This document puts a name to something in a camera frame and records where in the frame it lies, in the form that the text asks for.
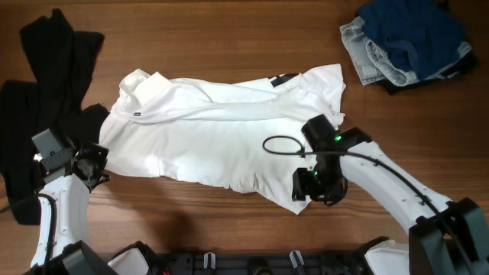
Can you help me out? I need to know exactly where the white t-shirt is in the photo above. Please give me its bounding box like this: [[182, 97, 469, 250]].
[[99, 64, 345, 213]]

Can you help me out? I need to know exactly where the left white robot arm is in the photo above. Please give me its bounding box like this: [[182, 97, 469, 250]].
[[30, 138, 160, 275]]

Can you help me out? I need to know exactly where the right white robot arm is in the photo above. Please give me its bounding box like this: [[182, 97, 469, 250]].
[[292, 125, 488, 274]]

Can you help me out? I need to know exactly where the black garment under pile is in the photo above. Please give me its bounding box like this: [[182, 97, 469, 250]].
[[377, 51, 479, 95]]

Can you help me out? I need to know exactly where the light blue denim garment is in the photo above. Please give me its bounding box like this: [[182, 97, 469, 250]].
[[339, 16, 472, 86]]

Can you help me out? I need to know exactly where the dark blue garment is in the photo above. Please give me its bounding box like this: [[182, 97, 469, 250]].
[[357, 0, 465, 79]]

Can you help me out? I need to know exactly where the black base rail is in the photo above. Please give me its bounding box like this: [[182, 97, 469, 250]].
[[157, 251, 370, 275]]

